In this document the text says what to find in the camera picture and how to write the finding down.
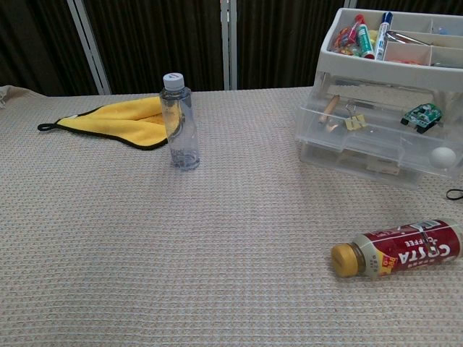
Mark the clear plastic storage bin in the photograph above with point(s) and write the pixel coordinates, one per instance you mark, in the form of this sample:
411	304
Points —
383	139

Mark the white plastic drawer organizer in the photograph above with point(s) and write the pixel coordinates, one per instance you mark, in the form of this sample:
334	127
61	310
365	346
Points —
340	61

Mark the beige woven tablecloth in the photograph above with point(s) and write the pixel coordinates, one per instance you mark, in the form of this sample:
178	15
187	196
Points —
217	224

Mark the clear plastic water bottle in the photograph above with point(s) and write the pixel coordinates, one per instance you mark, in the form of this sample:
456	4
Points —
180	126

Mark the yellow microfiber cloth black trim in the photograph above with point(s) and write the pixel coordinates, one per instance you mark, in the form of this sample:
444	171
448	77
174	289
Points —
119	123

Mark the yellow binder clip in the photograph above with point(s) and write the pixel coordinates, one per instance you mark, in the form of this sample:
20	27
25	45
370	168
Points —
356	122

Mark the colourful red candy packet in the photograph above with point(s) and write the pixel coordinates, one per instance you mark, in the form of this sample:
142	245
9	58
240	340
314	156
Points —
345	39

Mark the green marker red cap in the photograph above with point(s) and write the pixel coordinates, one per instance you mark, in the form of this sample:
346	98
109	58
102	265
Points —
364	36

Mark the red Costa coffee bottle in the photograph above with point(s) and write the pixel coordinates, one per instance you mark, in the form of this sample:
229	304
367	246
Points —
408	249

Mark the yellow eraser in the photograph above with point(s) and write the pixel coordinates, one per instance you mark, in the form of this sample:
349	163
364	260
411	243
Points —
372	35

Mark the green circuit board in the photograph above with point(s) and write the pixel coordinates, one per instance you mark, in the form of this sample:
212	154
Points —
421	116

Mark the white marker blue cap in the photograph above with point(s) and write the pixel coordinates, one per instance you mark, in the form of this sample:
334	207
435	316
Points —
383	36

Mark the black hair band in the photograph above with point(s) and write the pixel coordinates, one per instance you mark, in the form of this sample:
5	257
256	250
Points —
450	197

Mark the black folding screen white frame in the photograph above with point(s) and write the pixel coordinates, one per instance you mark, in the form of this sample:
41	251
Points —
155	39

